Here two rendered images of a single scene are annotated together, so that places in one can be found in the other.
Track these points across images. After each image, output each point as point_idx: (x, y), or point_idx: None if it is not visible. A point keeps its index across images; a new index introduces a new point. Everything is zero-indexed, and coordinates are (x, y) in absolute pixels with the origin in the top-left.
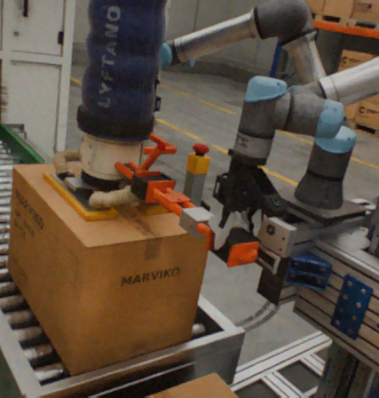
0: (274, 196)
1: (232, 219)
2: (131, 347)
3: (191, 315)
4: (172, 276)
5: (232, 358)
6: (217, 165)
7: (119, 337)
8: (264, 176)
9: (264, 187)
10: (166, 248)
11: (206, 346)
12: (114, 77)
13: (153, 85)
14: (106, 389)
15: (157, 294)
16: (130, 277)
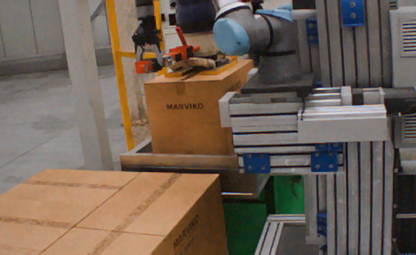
0: (138, 32)
1: (139, 49)
2: (185, 152)
3: (223, 141)
4: (199, 109)
5: (249, 176)
6: None
7: (175, 143)
8: (145, 25)
9: (139, 29)
10: (189, 89)
11: (220, 158)
12: (176, 1)
13: (202, 1)
14: (157, 165)
15: (192, 119)
16: (171, 105)
